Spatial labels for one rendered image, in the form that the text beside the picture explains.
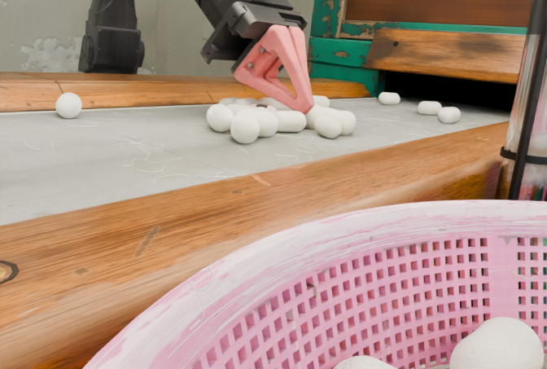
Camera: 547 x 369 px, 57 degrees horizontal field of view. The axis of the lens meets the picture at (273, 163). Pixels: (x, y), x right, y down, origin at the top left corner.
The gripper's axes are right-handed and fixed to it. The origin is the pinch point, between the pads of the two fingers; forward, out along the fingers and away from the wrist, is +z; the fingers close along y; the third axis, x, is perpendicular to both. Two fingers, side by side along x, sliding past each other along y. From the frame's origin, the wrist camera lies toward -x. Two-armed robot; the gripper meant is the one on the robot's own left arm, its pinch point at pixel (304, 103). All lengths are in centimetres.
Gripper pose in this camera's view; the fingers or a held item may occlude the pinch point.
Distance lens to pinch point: 47.2
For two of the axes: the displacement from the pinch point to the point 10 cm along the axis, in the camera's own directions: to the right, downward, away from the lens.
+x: -5.8, 5.9, 5.6
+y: 6.2, -1.3, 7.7
